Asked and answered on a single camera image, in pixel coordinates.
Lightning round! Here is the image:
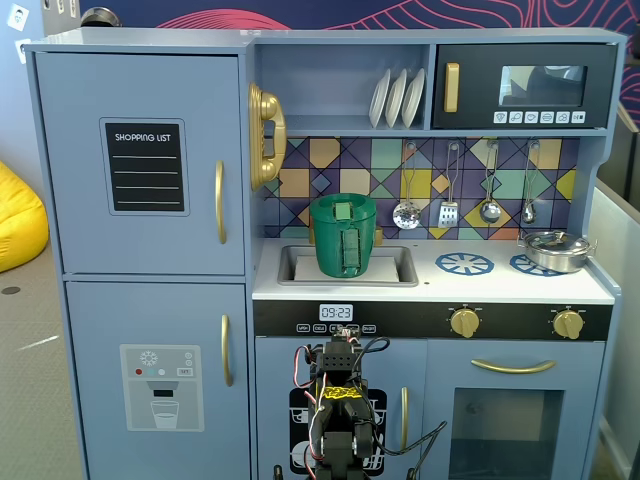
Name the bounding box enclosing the blue shopping list cabinet door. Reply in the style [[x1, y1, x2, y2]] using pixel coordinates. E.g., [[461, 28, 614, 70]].
[[34, 52, 246, 276]]

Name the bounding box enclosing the blue dishwasher door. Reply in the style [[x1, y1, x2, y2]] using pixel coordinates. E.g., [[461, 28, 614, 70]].
[[254, 335, 429, 480]]

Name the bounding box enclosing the black toy microwave door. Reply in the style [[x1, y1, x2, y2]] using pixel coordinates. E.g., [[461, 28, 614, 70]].
[[432, 43, 619, 131]]

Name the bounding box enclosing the blue fridge door water dispenser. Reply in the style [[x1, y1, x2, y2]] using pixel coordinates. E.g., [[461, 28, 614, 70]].
[[64, 280, 251, 480]]

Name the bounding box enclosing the blue oven door with window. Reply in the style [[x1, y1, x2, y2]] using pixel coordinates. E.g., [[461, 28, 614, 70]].
[[426, 339, 606, 480]]

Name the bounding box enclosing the green plastic cup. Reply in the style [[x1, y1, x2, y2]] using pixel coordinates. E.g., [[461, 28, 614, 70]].
[[308, 193, 376, 278]]

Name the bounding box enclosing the grey toy sink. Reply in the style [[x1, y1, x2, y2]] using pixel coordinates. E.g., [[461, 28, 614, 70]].
[[277, 243, 420, 288]]

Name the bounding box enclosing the metal slotted skimmer spoon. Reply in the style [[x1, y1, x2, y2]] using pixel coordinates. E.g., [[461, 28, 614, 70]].
[[392, 142, 422, 230]]

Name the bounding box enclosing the metal slotted spatula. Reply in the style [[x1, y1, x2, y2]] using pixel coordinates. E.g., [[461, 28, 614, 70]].
[[438, 142, 460, 229]]

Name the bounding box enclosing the gold toy telephone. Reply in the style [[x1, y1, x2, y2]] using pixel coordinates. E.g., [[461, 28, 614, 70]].
[[248, 82, 288, 191]]

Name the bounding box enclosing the white toy plate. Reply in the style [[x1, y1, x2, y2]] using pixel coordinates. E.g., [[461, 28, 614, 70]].
[[368, 68, 392, 129], [384, 68, 409, 129], [401, 68, 426, 129]]

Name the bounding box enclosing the gold stove knob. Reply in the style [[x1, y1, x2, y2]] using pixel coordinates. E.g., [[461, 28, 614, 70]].
[[552, 309, 585, 341], [449, 308, 482, 340]]

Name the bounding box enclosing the metal ladle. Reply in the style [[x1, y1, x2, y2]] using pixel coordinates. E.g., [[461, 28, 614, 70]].
[[478, 141, 502, 225]]

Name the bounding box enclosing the steel pot with lid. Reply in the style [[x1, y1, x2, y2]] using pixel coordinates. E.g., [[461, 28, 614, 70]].
[[517, 229, 599, 275]]

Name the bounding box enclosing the blue toy kitchen body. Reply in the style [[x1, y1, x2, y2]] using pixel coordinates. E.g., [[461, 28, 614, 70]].
[[22, 27, 629, 480]]

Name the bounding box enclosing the yellow beanbag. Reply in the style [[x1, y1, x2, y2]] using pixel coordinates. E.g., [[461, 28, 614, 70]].
[[0, 160, 50, 274]]

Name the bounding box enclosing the grey office partition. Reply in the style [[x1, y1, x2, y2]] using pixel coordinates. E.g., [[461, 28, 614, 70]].
[[597, 104, 640, 201]]

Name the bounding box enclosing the black cable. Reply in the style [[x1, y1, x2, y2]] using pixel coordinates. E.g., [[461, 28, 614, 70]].
[[372, 420, 449, 457]]

